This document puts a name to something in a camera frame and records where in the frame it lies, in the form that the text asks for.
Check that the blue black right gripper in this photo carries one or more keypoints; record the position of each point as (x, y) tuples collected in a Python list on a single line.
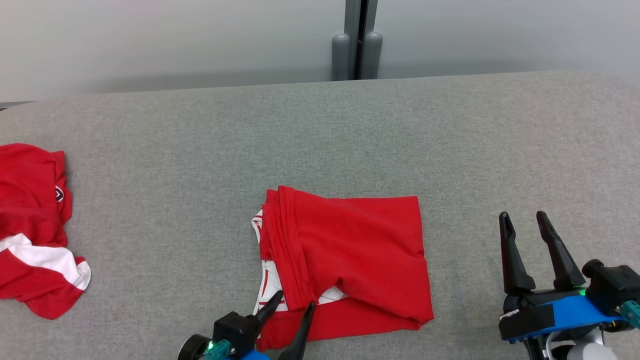
[(575, 312)]

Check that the red white shirt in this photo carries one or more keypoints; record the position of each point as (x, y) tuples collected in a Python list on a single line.
[(30, 200)]

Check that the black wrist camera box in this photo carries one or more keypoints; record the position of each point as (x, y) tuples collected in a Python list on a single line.
[(235, 330), (612, 285)]

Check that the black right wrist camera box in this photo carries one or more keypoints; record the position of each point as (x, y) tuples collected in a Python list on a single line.
[(612, 285)]

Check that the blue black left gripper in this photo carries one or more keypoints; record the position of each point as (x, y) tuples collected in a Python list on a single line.
[(252, 356)]

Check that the red Bulls 23 jersey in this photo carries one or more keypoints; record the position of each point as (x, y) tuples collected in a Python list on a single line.
[(360, 240)]

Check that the grey partition post double foot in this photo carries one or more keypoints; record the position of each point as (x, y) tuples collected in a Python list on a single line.
[(342, 55)]

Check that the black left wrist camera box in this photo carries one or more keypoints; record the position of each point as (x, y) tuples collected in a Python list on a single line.
[(235, 330)]

